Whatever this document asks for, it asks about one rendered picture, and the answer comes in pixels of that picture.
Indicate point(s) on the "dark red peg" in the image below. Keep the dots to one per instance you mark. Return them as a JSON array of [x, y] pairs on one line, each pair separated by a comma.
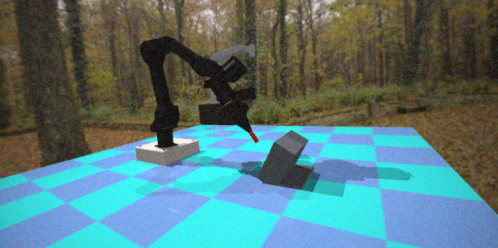
[[251, 133]]

